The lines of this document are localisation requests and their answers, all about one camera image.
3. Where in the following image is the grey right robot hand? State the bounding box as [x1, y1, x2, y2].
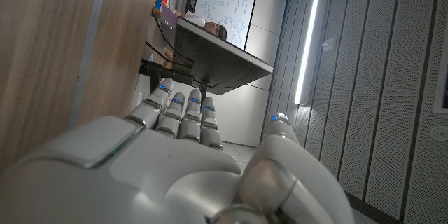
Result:
[0, 77, 356, 224]

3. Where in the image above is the white flat box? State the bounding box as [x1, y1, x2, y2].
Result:
[132, 73, 152, 113]

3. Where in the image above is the flat computer monitor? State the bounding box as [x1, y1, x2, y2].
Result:
[172, 17, 274, 96]

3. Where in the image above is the person in white t-shirt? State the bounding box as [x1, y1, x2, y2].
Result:
[183, 10, 229, 42]

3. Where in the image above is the silver laptop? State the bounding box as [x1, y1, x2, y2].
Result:
[160, 3, 179, 30]

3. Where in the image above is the whiteboard with writing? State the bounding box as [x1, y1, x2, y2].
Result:
[193, 0, 258, 51]

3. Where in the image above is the ceiling light strip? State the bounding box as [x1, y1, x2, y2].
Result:
[294, 0, 321, 106]

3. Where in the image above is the round white ceiling sensor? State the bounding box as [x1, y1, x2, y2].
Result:
[430, 125, 448, 143]

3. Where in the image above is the black monitor cable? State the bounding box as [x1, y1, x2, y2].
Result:
[144, 13, 194, 71]

